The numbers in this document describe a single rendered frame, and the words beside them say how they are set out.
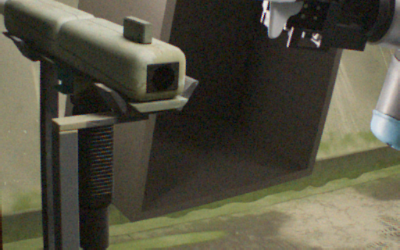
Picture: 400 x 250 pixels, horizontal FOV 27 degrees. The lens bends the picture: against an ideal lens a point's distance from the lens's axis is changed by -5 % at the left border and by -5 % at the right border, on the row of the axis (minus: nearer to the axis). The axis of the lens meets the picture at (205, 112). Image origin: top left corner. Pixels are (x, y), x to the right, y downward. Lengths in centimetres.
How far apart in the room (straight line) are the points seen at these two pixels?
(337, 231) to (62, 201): 246
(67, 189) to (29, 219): 217
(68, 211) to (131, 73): 12
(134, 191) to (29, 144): 95
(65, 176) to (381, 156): 308
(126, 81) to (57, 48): 15
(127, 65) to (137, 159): 131
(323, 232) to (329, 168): 48
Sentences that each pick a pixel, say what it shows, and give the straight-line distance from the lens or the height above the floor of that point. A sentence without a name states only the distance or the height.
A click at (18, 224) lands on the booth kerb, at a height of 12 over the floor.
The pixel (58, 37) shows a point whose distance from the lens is 76.
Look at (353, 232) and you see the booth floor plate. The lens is 308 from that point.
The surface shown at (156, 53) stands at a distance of 64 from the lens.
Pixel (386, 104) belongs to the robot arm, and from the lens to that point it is 104.
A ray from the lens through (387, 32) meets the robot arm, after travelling 94.
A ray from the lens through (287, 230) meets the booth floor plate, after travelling 305.
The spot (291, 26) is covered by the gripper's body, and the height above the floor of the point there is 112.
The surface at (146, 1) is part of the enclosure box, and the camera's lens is 184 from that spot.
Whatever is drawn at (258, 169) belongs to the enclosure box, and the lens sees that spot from 235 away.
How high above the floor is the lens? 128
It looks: 16 degrees down
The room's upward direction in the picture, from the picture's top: 3 degrees clockwise
